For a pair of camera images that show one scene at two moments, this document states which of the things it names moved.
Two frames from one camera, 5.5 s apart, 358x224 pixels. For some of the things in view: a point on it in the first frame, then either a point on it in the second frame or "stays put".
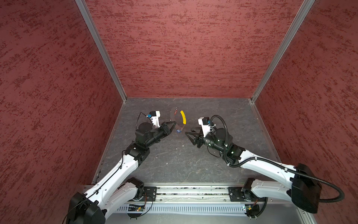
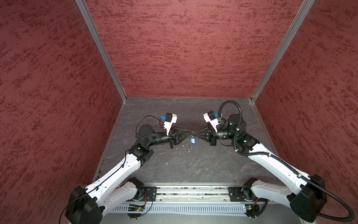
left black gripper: [165, 129] → [172, 138]
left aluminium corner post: [85, 12] stays put
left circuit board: [135, 208] stays put
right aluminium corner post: [282, 49] stays put
